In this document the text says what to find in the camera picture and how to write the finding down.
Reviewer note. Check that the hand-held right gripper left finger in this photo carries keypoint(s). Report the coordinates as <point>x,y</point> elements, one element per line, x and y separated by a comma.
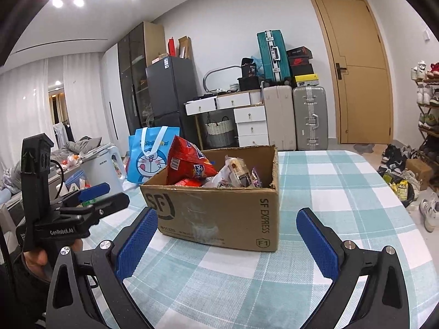
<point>137,243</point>

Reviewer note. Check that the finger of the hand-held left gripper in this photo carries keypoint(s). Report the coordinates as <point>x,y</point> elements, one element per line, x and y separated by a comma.
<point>94,191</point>
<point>115,203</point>

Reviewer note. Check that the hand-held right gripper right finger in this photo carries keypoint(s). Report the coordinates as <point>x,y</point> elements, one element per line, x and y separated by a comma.
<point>317,243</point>

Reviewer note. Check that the red packet with white label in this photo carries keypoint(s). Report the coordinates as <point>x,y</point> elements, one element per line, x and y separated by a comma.
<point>187,182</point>

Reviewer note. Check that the brown cardboard box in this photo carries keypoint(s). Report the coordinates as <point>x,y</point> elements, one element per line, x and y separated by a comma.
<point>212,212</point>

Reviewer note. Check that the red triangular chip bag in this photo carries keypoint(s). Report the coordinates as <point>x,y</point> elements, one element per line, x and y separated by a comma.
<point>188,159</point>

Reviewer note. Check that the small purple snack packet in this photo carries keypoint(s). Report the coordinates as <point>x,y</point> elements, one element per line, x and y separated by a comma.
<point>256,178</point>

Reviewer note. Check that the person's left forearm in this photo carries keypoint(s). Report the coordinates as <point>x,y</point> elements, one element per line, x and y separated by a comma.
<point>24,288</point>

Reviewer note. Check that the person's left hand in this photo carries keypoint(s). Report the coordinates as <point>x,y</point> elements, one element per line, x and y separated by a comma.
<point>34,258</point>

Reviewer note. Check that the white electric kettle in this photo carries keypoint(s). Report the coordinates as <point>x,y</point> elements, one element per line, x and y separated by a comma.
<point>103,168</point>

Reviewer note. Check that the grey clothing pile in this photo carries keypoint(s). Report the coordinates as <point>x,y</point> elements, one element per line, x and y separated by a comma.
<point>84,145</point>

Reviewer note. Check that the blue cartoon tote bag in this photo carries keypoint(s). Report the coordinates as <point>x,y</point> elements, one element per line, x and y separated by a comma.
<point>151,161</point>

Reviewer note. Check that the white curtains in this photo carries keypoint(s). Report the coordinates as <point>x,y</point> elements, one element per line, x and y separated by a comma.
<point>82,92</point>

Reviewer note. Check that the yellow bag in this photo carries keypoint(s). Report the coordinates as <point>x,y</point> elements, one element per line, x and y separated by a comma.
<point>401,189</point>

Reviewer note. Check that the white wardrobe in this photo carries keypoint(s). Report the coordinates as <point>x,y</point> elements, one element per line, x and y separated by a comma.
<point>111,92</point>

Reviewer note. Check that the black sneakers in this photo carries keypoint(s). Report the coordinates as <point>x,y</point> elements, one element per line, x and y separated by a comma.
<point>392,161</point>

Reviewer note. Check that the white sneakers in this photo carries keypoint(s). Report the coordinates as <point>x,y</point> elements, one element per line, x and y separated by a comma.
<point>430,212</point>

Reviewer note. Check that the small cardboard box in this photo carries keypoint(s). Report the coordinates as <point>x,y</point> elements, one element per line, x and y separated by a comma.
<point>418,173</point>

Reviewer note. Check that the silver suitcase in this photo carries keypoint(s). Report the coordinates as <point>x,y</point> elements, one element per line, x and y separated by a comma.
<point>310,118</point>

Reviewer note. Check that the grey refrigerator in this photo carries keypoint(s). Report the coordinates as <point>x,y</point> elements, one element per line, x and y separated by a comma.
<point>169,89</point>

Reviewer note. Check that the woven basket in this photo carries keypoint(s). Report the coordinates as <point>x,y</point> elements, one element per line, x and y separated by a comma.
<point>219,132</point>

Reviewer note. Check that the dark glass cabinet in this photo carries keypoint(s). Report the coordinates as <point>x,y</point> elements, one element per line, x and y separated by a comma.
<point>137,72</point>

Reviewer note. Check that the beige suitcase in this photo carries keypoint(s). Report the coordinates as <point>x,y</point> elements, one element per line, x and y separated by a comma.
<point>278,118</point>

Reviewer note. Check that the small flat brown box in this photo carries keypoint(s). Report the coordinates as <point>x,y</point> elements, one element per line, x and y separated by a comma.
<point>160,58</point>

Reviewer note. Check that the white drawer desk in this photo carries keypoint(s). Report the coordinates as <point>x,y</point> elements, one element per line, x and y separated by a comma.
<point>233,101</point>

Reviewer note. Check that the yellow black shoe box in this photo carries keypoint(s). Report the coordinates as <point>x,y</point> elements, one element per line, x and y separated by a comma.
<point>306,80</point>

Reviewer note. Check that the shoe rack with shoes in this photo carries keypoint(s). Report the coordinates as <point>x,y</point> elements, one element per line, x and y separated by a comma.
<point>428,120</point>

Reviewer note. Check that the tall brown cardboard carton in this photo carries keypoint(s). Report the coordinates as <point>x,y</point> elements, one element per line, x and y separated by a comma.
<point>184,48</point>

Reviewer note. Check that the wide black box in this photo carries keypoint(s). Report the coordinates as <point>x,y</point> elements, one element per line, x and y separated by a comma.
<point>250,84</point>

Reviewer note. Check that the wooden door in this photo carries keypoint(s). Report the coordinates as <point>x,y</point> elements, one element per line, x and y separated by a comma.
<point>363,72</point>

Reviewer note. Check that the red black shoe box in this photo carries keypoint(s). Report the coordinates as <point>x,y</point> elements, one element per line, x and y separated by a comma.
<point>300,61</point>

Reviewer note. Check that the blue plastic bag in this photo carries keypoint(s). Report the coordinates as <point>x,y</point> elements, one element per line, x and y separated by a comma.
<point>259,65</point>

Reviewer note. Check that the small black printed box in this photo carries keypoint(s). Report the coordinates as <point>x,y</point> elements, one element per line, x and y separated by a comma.
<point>249,68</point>

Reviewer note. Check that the teal suitcase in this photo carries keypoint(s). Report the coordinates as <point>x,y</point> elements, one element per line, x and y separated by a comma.
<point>273,56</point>

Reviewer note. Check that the silver arched frame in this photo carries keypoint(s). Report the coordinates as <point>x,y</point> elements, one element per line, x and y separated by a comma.
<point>208,73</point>

